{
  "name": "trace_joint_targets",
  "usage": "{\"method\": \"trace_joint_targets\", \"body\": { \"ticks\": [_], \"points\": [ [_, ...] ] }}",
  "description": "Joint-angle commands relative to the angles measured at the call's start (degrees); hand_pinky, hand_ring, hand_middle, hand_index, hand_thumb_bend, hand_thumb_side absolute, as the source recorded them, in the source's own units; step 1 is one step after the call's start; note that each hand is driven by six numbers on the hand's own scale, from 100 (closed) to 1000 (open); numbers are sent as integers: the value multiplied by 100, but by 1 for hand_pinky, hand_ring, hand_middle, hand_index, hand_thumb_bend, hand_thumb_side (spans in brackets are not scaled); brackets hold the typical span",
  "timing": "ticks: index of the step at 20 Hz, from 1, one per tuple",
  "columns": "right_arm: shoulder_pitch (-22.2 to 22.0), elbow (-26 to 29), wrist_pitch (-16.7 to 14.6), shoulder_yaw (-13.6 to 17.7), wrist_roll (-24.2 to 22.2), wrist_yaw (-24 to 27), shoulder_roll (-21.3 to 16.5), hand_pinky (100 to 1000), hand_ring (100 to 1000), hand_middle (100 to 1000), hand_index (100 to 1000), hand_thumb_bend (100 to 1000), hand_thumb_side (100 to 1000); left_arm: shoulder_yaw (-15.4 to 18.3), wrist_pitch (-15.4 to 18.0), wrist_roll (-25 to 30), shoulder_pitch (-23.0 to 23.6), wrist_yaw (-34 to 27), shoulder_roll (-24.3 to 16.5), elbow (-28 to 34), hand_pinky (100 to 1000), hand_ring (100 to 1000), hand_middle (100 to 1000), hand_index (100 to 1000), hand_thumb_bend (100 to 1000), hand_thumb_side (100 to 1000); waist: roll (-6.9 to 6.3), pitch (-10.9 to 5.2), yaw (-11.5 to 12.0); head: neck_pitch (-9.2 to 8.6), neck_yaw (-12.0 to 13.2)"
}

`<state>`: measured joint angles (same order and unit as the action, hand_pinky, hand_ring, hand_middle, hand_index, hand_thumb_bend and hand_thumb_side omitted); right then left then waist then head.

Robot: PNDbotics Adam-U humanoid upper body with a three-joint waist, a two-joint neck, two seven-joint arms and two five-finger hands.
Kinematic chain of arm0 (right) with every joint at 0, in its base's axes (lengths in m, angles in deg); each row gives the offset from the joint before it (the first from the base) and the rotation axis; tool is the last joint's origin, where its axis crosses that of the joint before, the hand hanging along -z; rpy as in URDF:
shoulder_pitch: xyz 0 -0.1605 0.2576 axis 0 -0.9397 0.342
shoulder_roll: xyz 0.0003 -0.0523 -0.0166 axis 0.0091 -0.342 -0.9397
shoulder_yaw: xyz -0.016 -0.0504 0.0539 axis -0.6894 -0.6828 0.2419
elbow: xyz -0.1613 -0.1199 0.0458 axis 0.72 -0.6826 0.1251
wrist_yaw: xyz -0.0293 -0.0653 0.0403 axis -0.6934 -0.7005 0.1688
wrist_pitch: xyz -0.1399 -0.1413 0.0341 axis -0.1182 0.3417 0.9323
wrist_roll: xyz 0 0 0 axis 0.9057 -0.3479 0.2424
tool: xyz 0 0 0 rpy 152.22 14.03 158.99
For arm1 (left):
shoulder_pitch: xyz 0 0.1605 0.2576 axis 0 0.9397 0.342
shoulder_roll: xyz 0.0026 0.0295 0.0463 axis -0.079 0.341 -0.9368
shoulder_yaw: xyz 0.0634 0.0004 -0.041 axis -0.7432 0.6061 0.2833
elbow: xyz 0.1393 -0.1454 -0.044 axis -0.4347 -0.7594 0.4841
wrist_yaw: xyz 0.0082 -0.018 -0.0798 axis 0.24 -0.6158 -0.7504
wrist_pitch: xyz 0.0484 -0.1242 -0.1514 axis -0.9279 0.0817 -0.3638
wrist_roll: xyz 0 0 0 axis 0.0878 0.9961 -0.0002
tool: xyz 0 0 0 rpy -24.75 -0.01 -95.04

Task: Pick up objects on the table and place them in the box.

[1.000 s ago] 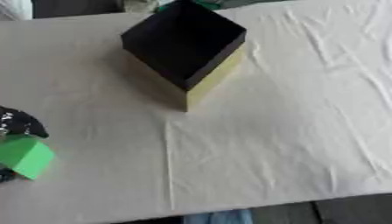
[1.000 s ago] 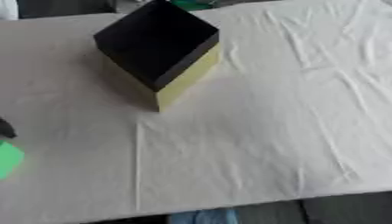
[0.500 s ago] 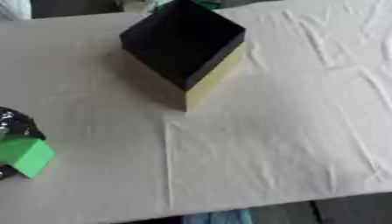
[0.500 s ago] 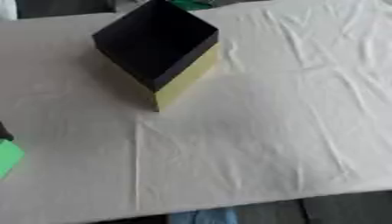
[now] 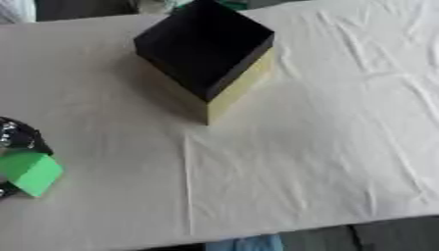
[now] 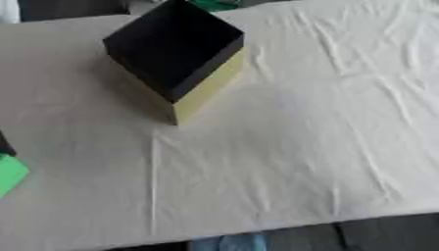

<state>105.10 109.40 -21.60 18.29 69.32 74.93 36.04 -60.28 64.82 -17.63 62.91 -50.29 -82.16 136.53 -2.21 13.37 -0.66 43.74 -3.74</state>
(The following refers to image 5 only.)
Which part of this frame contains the blue cloth item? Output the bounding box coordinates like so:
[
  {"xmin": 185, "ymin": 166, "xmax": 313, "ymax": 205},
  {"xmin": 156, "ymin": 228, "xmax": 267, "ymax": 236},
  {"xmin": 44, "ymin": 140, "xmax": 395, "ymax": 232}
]
[{"xmin": 204, "ymin": 234, "xmax": 287, "ymax": 251}]

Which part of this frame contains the green block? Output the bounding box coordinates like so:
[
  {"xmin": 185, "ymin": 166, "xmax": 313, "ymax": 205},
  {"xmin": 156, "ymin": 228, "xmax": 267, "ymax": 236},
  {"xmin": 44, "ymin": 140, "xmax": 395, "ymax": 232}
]
[{"xmin": 0, "ymin": 150, "xmax": 66, "ymax": 198}]

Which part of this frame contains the tan cardboard box black inside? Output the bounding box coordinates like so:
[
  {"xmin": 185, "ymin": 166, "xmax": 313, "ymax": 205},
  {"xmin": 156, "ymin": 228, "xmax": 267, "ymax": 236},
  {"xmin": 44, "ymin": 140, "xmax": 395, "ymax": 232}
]
[{"xmin": 131, "ymin": 0, "xmax": 276, "ymax": 126}]

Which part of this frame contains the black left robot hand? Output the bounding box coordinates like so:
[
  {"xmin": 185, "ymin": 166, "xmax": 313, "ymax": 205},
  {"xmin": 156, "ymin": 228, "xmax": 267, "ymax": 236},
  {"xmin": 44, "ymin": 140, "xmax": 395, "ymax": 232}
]
[{"xmin": 0, "ymin": 116, "xmax": 55, "ymax": 201}]

